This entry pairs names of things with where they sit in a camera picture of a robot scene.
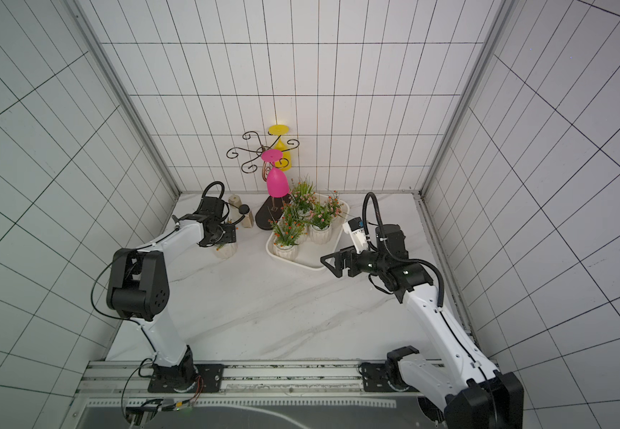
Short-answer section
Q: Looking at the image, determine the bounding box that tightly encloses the orange potted plant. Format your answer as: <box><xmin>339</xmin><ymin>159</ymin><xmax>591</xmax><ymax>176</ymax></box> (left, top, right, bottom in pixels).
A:
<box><xmin>213</xmin><ymin>242</ymin><xmax>238</xmax><ymax>260</ymax></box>

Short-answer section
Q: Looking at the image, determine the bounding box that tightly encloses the pink potted plant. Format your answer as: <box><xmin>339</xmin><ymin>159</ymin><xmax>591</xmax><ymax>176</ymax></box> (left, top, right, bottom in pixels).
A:
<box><xmin>307</xmin><ymin>200</ymin><xmax>335</xmax><ymax>245</ymax></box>

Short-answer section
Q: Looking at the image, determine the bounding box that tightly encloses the small red flower potted plant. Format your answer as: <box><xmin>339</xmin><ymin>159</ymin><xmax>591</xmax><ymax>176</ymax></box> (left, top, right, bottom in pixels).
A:
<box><xmin>324</xmin><ymin>191</ymin><xmax>347</xmax><ymax>225</ymax></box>

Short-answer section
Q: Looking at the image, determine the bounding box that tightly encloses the green potted plant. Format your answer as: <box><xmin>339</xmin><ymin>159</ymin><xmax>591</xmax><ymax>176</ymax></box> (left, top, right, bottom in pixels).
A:
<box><xmin>290</xmin><ymin>180</ymin><xmax>317</xmax><ymax>218</ymax></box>

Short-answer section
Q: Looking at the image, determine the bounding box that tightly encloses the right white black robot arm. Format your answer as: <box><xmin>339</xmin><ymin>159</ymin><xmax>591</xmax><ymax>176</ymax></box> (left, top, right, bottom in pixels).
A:
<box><xmin>320</xmin><ymin>218</ymin><xmax>525</xmax><ymax>428</ymax></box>

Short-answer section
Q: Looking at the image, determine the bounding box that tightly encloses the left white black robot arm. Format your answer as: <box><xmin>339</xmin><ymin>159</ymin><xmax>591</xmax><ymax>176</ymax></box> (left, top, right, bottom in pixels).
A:
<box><xmin>106</xmin><ymin>194</ymin><xmax>237</xmax><ymax>393</ymax></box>

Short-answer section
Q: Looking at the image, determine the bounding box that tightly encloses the white rectangular storage tray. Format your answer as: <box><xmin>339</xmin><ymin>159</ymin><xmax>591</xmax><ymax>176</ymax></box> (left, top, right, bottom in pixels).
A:
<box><xmin>265</xmin><ymin>194</ymin><xmax>349</xmax><ymax>271</ymax></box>

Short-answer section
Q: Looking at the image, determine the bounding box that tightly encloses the black cap spice bottle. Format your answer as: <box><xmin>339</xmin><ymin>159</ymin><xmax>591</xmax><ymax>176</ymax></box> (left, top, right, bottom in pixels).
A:
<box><xmin>238</xmin><ymin>204</ymin><xmax>255</xmax><ymax>228</ymax></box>

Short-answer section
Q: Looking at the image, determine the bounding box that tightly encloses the beige cap spice bottle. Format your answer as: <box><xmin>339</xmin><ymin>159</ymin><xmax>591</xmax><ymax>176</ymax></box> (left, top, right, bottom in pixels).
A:
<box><xmin>228</xmin><ymin>194</ymin><xmax>242</xmax><ymax>208</ymax></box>

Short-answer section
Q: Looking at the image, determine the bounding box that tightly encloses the pink plastic goblet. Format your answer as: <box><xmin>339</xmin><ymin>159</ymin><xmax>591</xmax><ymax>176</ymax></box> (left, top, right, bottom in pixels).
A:
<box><xmin>262</xmin><ymin>148</ymin><xmax>290</xmax><ymax>198</ymax></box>

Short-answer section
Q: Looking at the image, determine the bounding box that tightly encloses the black scroll goblet rack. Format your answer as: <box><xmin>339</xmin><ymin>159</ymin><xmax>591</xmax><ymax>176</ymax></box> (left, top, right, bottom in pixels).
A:
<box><xmin>226</xmin><ymin>124</ymin><xmax>300</xmax><ymax>231</ymax></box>

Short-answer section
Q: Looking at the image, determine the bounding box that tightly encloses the yellow plastic goblet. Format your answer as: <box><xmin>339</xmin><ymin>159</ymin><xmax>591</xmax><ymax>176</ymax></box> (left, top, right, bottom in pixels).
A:
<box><xmin>268</xmin><ymin>124</ymin><xmax>291</xmax><ymax>172</ymax></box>

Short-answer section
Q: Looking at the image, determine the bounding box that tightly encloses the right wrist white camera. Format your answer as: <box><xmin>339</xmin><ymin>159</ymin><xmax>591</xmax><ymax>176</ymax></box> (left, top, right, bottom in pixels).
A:
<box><xmin>342</xmin><ymin>217</ymin><xmax>369</xmax><ymax>254</ymax></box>

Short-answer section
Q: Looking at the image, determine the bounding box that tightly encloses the aluminium mounting rail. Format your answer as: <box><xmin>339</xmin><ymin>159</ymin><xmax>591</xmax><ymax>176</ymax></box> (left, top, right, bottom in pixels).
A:
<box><xmin>76</xmin><ymin>358</ymin><xmax>510</xmax><ymax>400</ymax></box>

